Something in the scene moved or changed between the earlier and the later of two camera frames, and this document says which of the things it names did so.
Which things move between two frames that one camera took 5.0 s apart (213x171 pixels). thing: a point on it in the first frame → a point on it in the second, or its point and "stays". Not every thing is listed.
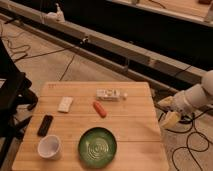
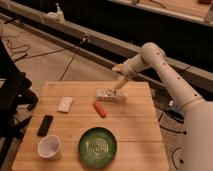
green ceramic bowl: (97, 147) stays
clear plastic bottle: (110, 94) stays
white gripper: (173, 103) → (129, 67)
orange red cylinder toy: (99, 109) stays
